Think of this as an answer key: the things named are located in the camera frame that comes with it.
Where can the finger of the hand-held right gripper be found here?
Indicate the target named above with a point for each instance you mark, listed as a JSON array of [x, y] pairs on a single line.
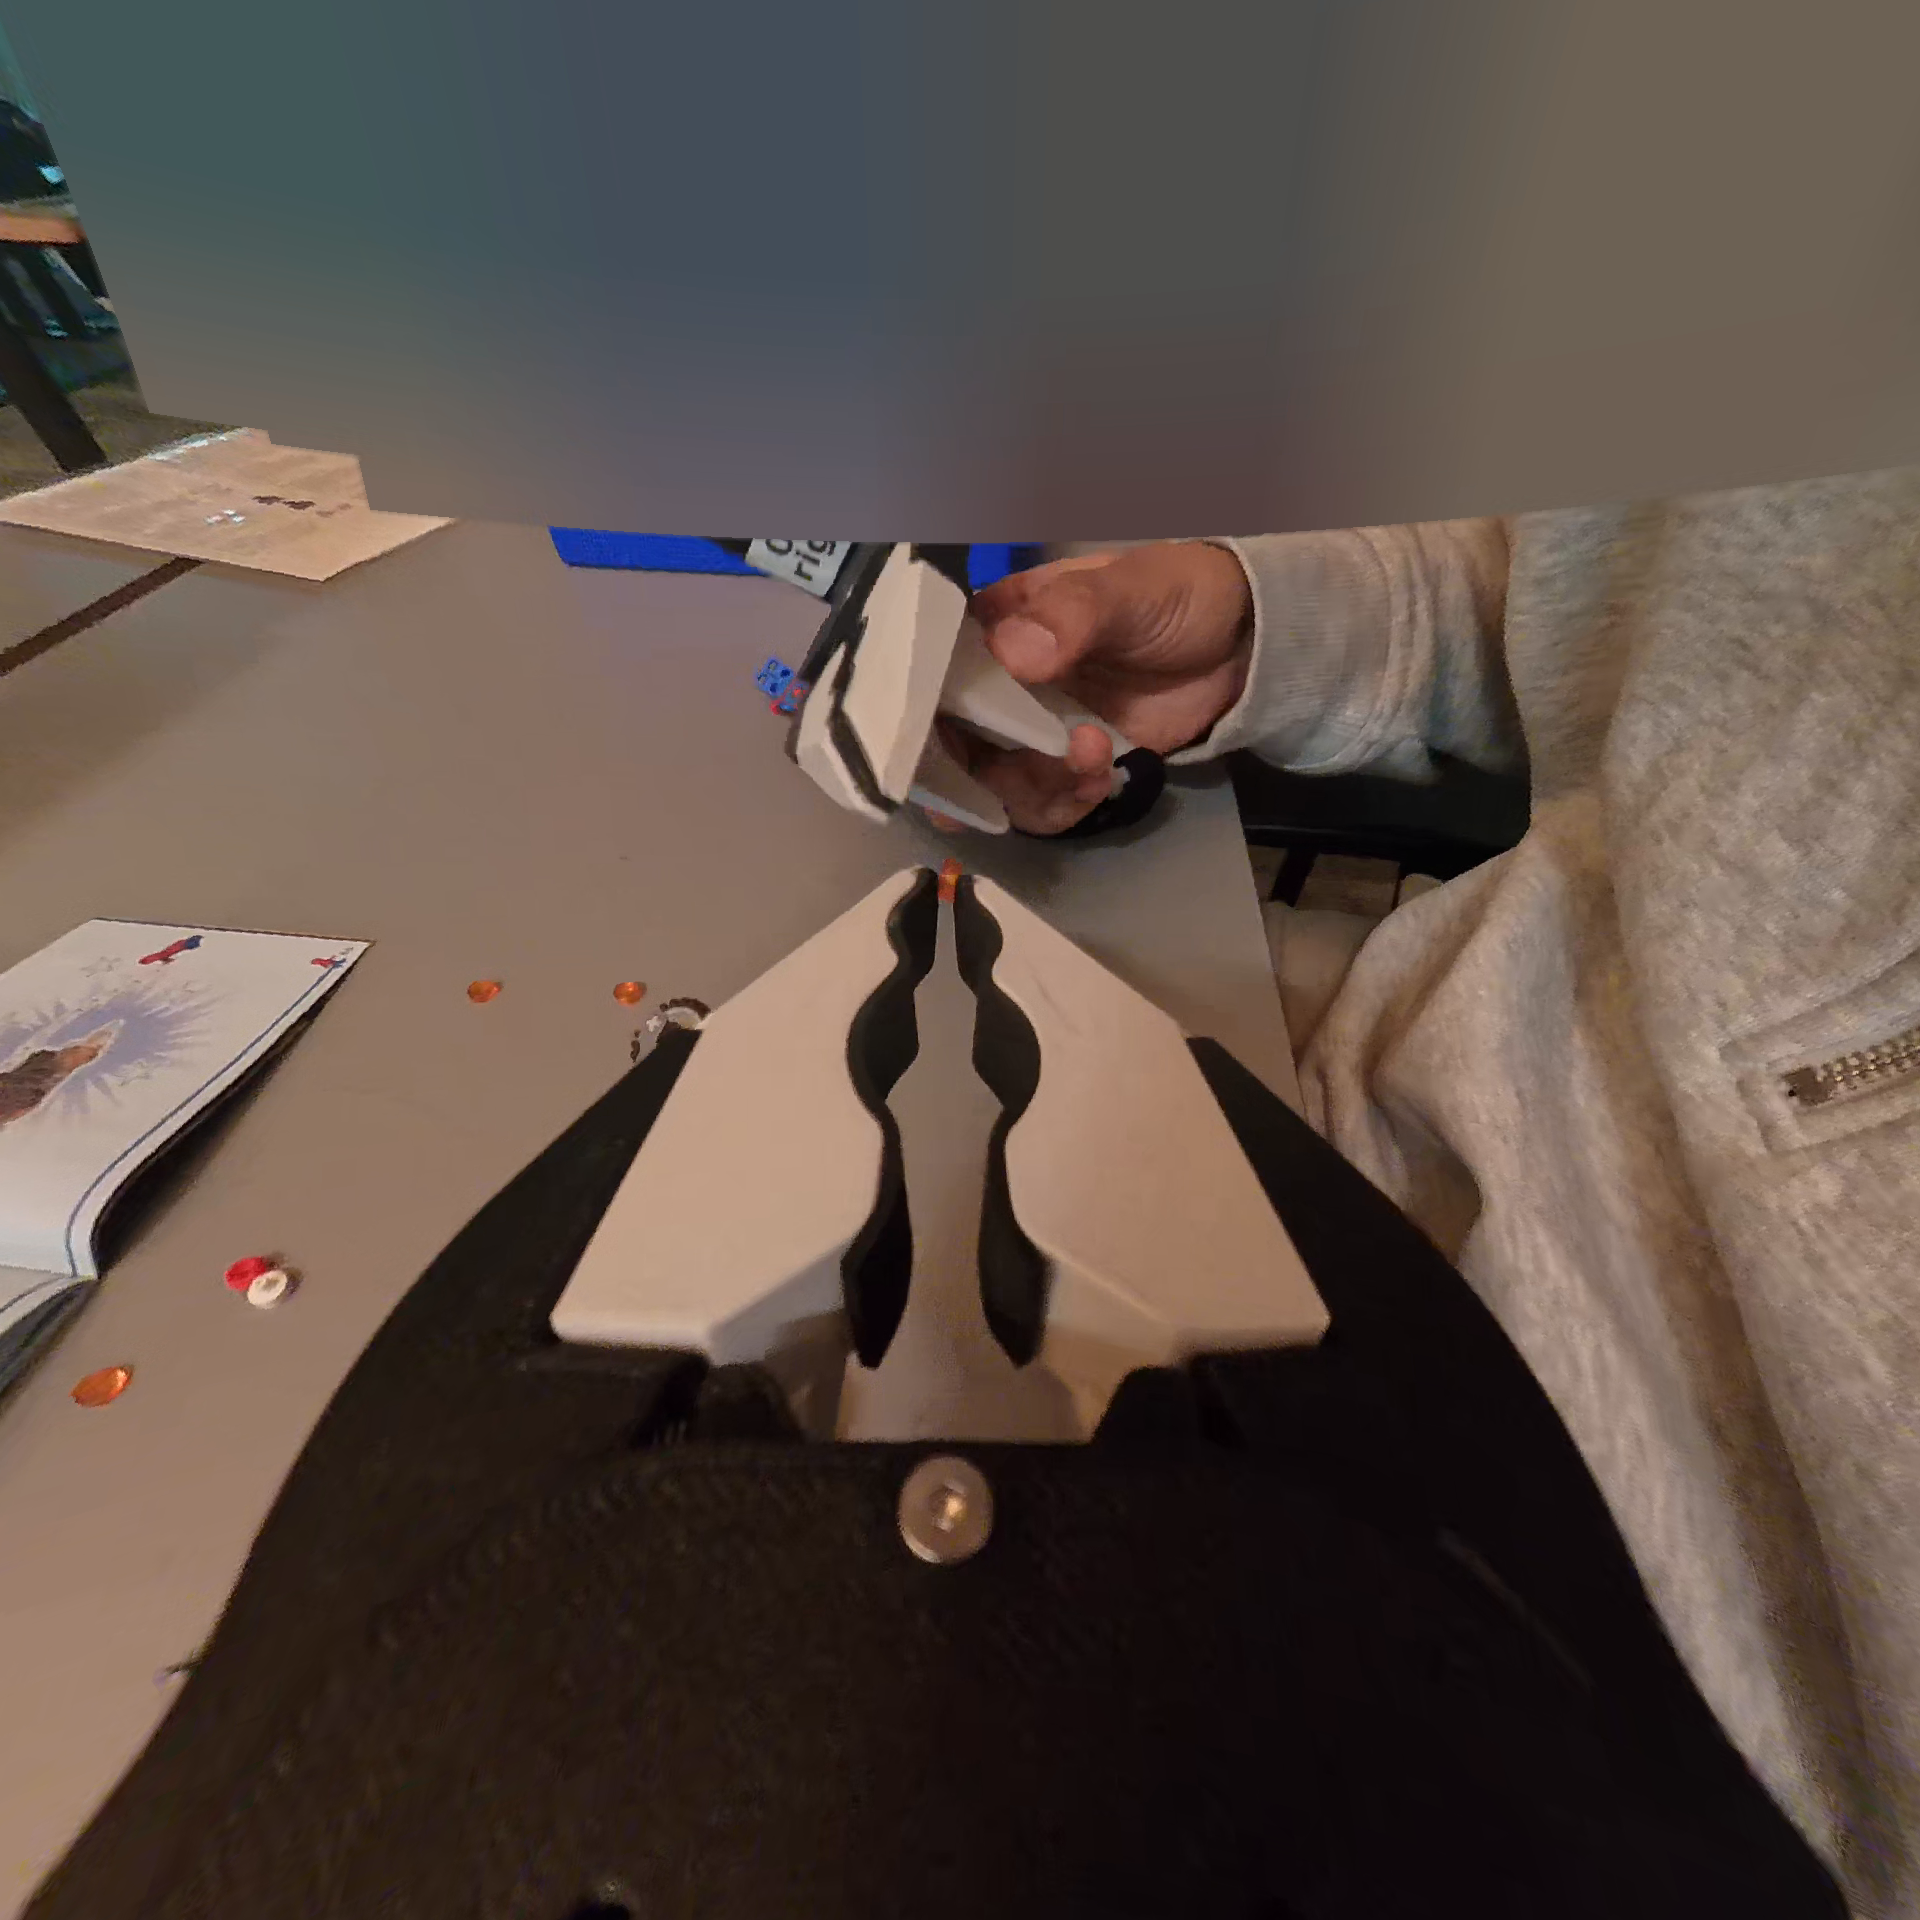
[[829, 751], [915, 675]]

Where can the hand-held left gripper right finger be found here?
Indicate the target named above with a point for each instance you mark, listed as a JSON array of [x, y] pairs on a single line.
[[1171, 1201]]

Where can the red round lego stud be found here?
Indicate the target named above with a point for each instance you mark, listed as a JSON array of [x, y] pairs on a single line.
[[245, 1275]]

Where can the lego motorcycle model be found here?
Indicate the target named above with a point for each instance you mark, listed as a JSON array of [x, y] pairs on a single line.
[[687, 1003]]

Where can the red blue lego minifigure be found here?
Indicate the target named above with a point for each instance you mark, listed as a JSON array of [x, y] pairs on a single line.
[[777, 682]]

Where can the blue plastic bin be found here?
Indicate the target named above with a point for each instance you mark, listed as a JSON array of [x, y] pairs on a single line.
[[631, 543]]

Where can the lego instruction booklet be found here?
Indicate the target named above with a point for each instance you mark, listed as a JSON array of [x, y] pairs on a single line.
[[151, 1051]]

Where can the printed paper sheet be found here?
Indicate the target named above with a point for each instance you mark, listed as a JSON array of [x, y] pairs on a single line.
[[224, 510]]

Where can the person's right hand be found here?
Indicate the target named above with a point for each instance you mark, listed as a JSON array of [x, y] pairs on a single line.
[[1154, 644]]

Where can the person's right forearm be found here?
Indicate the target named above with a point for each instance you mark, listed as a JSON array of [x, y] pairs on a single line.
[[1380, 644]]

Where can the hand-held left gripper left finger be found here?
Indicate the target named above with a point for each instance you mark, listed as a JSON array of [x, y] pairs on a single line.
[[721, 1201]]

